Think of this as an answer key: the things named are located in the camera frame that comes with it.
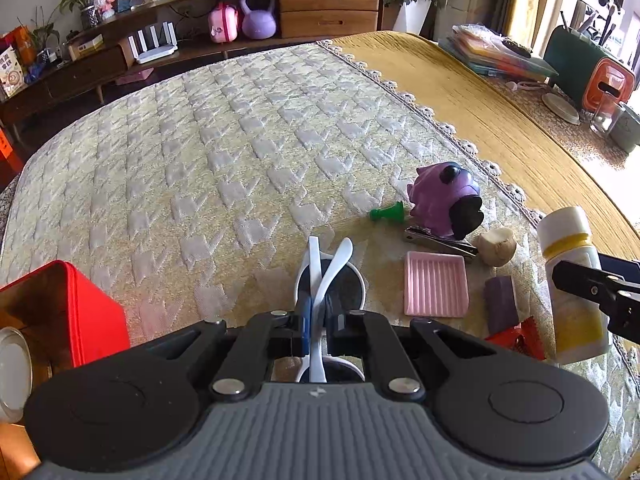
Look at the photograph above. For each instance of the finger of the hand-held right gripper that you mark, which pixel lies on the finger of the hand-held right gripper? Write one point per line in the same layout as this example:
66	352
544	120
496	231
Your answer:
622	267
620	305

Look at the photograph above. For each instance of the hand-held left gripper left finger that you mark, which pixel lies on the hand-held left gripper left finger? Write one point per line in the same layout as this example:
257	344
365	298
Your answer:
304	330

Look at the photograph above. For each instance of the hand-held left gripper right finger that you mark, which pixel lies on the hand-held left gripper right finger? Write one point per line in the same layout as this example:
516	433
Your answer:
350	332

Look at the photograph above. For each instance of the white sunglasses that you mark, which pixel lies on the white sunglasses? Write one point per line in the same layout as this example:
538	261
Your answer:
345	285

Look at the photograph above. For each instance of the white and yellow bottle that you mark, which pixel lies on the white and yellow bottle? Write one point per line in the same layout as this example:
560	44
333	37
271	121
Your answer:
570	320

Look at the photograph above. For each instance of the pink ribbed soap dish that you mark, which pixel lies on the pink ribbed soap dish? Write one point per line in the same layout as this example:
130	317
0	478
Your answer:
435	285

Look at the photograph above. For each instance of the red candy wrapper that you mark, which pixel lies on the red candy wrapper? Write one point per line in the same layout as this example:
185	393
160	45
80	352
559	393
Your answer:
522	340

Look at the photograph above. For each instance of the purple block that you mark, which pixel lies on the purple block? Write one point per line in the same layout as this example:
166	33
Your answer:
501	305

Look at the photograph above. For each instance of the red tin box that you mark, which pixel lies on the red tin box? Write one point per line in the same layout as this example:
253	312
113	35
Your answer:
85	310

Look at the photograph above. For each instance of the beige stone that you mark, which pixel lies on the beige stone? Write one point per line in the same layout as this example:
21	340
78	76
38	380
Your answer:
497	247

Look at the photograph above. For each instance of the metal nail clipper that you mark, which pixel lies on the metal nail clipper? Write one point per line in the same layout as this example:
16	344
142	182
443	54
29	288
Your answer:
440	242

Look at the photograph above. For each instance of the pale green cup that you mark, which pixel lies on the pale green cup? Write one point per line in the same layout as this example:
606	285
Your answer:
627	132

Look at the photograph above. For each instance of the clear glass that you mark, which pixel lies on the clear glass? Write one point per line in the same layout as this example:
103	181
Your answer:
605	117

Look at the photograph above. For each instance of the purple spiky monster toy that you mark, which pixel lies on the purple spiky monster toy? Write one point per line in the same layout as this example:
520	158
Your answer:
440	190

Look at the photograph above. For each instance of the white round coaster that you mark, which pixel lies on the white round coaster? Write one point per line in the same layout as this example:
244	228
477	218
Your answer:
560	107

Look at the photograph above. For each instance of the orange container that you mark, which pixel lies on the orange container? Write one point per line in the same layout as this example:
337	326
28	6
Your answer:
607	82

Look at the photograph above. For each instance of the quilted pale mat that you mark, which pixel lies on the quilted pale mat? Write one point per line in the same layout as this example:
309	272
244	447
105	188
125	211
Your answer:
225	160

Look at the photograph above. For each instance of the yellow tablecloth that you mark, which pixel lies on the yellow tablecloth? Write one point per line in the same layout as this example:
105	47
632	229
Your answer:
500	125

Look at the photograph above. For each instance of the green container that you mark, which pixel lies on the green container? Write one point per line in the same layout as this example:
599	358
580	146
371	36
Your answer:
565	65

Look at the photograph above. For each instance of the stack of colourful folders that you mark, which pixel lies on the stack of colourful folders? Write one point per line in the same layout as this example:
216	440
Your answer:
495	55

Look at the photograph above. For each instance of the beige curtain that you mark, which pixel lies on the beige curtain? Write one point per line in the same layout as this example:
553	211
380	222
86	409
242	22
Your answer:
525	0

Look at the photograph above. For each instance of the round white tin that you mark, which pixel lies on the round white tin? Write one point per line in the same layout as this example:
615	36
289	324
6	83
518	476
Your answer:
12	375

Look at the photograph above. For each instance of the pink flat box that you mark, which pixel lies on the pink flat box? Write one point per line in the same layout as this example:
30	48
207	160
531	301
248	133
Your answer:
135	76

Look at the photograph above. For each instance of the purple kettlebell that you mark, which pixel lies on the purple kettlebell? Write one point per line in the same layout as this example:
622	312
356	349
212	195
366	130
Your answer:
258	22

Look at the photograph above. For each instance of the pink toy case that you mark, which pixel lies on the pink toy case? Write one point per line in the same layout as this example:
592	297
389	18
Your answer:
222	25

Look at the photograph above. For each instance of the white router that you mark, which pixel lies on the white router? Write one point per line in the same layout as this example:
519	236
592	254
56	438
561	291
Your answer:
152	47

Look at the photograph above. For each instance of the wooden tv cabinet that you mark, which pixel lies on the wooden tv cabinet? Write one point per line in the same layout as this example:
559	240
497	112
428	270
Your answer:
325	10

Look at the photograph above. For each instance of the white planter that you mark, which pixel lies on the white planter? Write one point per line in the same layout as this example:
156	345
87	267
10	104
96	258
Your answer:
412	15

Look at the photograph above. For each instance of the yellow small box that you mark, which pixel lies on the yellow small box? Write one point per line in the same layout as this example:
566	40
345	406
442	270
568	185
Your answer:
85	47

